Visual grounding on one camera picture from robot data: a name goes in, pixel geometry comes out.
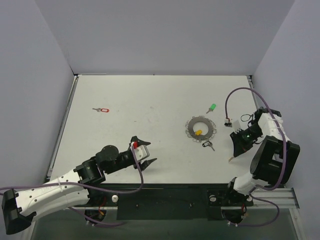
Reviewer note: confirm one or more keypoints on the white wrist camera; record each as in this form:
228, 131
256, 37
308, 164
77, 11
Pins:
138, 153
234, 124

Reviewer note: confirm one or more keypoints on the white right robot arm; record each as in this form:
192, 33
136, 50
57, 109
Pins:
274, 160

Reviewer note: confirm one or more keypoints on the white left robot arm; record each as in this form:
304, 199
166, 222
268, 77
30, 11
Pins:
23, 205

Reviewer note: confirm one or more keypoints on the steel keyring disc with rings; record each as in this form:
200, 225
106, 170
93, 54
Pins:
200, 129

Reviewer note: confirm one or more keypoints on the red tag key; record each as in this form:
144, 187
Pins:
101, 110

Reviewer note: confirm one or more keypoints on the black tag key near disc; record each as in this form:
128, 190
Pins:
208, 144

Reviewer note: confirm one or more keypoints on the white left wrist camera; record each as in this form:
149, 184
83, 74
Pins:
138, 153

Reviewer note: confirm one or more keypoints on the green tag key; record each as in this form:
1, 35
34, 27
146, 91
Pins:
211, 108

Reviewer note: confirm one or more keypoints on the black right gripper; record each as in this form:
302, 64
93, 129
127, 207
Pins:
240, 137

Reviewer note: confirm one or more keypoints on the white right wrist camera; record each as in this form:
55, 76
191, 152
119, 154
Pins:
234, 124

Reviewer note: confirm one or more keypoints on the aluminium frame rail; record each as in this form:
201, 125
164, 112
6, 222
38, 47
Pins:
59, 199

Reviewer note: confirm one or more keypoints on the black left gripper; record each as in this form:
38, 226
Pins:
135, 155

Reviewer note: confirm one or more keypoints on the yellow tag key on disc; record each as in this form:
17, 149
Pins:
198, 132

